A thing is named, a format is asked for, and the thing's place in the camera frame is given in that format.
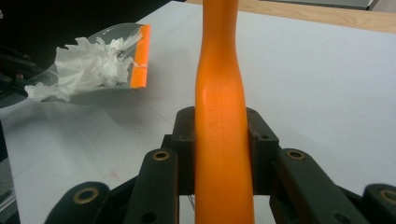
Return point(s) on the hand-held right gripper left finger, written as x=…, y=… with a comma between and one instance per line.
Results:
x=184, y=149

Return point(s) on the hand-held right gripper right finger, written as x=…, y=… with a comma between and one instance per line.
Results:
x=261, y=152

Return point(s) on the pile of torn white tissue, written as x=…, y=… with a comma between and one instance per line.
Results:
x=90, y=67

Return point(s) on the grey dustpan with orange edge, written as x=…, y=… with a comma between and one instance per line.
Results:
x=140, y=59

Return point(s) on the wooden table edge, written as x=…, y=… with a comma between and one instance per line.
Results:
x=311, y=14

